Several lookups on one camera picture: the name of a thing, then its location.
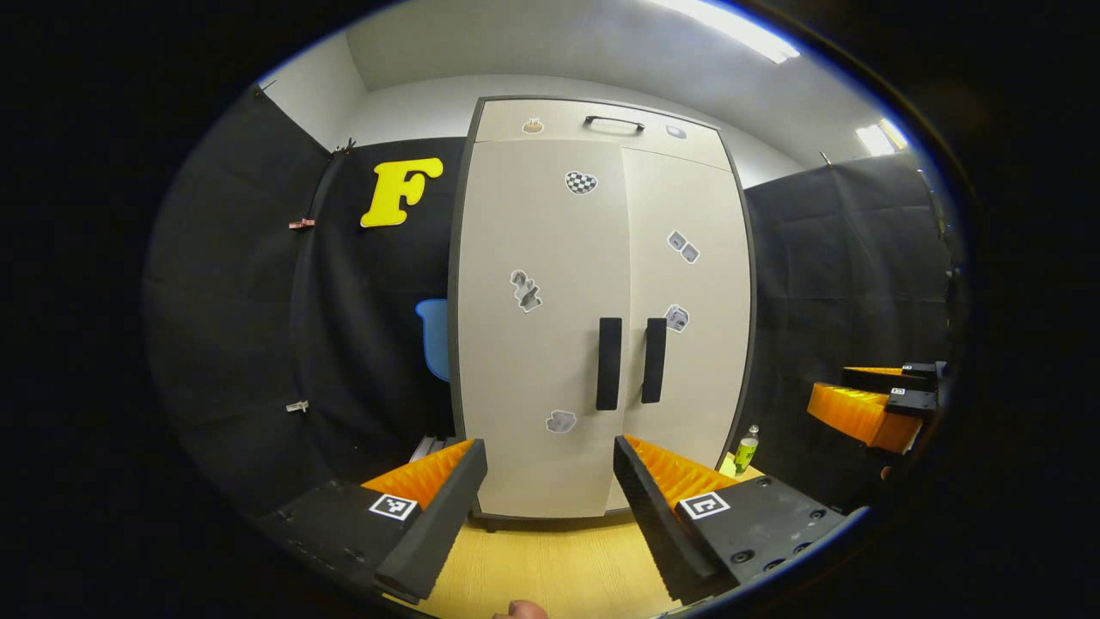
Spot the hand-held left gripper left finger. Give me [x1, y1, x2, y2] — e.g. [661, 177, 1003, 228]
[254, 438, 488, 604]

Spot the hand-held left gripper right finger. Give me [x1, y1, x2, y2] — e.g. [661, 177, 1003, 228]
[612, 435, 852, 607]

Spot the white shoe cabinet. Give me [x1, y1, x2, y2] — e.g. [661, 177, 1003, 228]
[447, 95, 757, 521]

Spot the white shoe cabinet door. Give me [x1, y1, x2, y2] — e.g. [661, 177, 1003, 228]
[606, 148, 755, 514]
[455, 139, 633, 519]

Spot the beige cabinet drawer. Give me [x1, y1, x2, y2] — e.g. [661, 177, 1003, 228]
[474, 99, 731, 171]

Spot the black backdrop cloth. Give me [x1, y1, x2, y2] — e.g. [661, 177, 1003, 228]
[146, 86, 469, 517]
[743, 155, 968, 508]

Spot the green drink bottle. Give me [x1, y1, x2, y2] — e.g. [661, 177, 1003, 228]
[733, 424, 761, 476]

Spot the small ceiling light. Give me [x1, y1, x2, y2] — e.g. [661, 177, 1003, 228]
[855, 119, 910, 157]

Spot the long ceiling light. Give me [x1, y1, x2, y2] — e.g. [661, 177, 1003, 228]
[649, 0, 800, 65]

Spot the black door handle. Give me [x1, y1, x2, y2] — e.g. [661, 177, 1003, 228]
[596, 317, 623, 412]
[641, 318, 668, 405]

